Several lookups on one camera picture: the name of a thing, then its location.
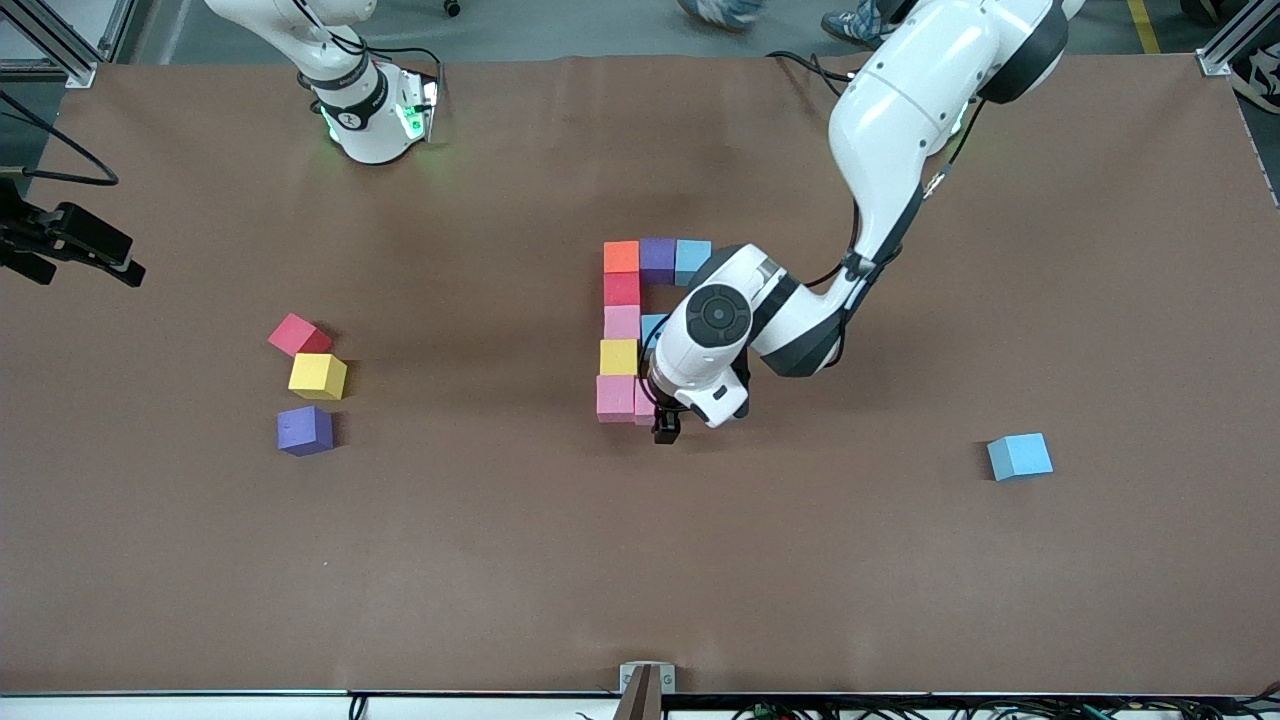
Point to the person's grey shoe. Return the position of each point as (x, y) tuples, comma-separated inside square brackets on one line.
[(850, 25), (720, 10)]

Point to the yellow foam cube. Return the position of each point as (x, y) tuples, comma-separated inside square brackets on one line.
[(619, 357), (318, 376)]

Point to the rose red foam cube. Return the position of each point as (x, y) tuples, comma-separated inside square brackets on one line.
[(298, 335)]

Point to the aluminium frame profile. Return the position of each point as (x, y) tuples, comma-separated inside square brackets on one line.
[(1230, 45), (50, 72)]

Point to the white table edge rail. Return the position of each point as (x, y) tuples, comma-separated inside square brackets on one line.
[(180, 708)]

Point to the base connector plate green light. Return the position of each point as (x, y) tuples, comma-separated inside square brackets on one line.
[(420, 108)]

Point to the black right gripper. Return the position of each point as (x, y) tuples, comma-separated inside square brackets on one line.
[(40, 238)]

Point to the blue foam cube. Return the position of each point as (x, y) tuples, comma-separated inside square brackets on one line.
[(690, 257), (1020, 456), (650, 326)]

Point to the grey metal mounting bracket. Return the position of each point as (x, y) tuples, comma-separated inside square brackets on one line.
[(647, 680)]

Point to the black white patterned object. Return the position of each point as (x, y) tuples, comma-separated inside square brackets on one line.
[(1260, 80)]

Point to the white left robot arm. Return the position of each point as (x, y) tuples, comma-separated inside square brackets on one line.
[(900, 110)]

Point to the purple foam cube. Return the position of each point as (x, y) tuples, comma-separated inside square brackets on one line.
[(657, 260), (304, 430)]

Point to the pale pink foam cube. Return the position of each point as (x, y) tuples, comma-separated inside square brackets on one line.
[(643, 405)]

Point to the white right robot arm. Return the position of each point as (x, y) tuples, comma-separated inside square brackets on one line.
[(375, 135)]

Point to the orange foam cube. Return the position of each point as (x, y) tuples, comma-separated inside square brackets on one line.
[(621, 256)]

